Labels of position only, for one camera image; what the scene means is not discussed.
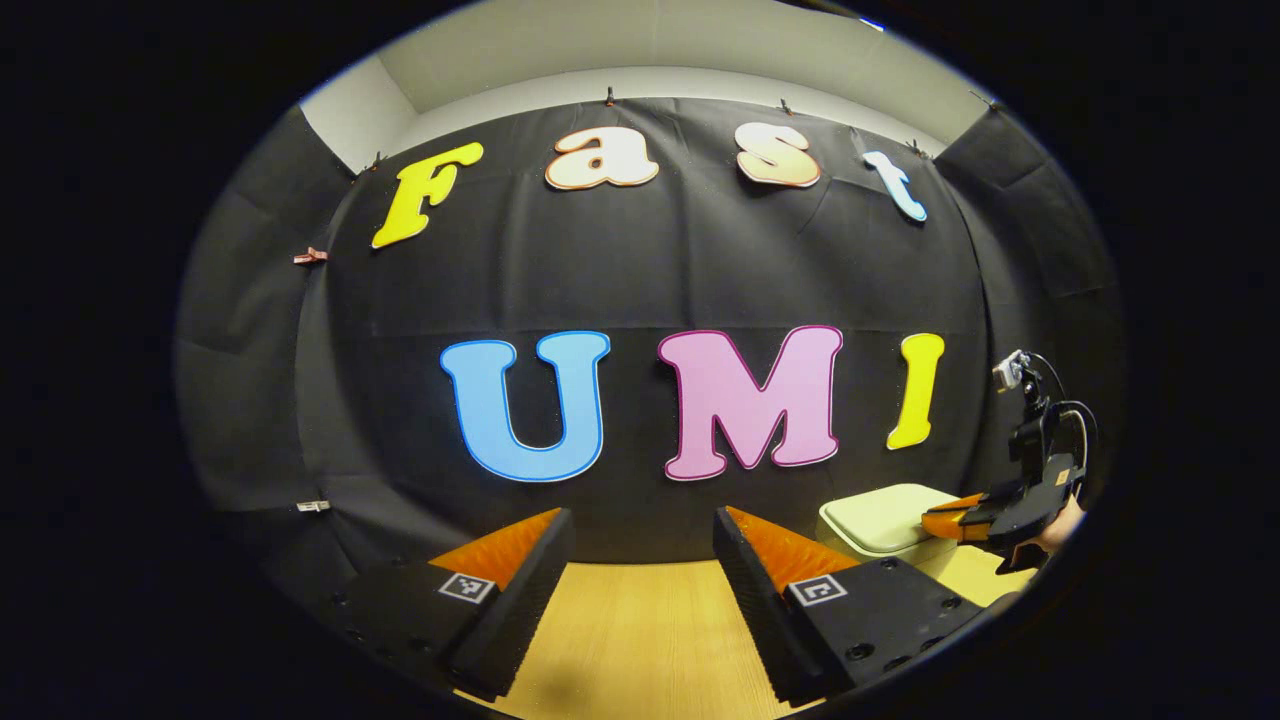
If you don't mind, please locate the wooden desktop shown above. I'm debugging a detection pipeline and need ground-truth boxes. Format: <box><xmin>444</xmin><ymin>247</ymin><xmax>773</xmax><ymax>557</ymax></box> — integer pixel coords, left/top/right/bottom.
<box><xmin>455</xmin><ymin>545</ymin><xmax>1041</xmax><ymax>720</ymax></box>

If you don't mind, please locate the black backdrop cloth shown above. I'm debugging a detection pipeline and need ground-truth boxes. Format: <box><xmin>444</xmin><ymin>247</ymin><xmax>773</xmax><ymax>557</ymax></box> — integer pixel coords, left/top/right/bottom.
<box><xmin>175</xmin><ymin>95</ymin><xmax>1126</xmax><ymax>601</ymax></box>

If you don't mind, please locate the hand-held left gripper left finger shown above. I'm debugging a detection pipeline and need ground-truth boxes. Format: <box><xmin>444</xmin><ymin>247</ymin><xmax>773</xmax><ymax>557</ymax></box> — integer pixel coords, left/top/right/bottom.
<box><xmin>330</xmin><ymin>507</ymin><xmax>577</xmax><ymax>701</ymax></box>

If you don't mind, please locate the pale green desktop garbage bin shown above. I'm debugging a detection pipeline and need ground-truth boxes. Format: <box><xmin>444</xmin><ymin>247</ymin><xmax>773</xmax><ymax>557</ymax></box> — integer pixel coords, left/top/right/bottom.
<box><xmin>817</xmin><ymin>483</ymin><xmax>967</xmax><ymax>567</ymax></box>

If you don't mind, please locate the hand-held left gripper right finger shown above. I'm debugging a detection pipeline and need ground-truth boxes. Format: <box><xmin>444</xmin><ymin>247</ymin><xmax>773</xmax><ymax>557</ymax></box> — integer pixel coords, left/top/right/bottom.
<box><xmin>712</xmin><ymin>505</ymin><xmax>987</xmax><ymax>706</ymax></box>

